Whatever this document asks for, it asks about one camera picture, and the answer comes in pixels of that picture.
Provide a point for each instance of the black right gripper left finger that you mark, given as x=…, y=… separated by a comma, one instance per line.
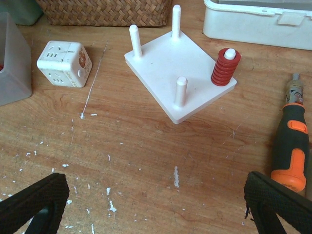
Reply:
x=43, y=202

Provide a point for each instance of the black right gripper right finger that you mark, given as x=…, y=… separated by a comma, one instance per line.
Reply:
x=266, y=200

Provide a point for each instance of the large red spring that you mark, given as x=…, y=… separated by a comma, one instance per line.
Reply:
x=225, y=66

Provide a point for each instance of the translucent spring bin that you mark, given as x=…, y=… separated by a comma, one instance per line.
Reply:
x=15, y=58

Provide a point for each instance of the orange black screwdriver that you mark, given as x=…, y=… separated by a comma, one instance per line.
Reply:
x=290, y=151

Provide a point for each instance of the white cube power socket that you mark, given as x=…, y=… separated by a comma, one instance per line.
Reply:
x=65, y=63

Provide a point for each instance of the white peg board fixture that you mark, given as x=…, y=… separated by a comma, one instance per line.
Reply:
x=176, y=71

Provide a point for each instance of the white plastic storage box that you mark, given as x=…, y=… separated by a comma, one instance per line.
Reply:
x=291, y=28

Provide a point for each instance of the woven wicker basket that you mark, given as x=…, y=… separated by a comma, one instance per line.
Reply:
x=114, y=13

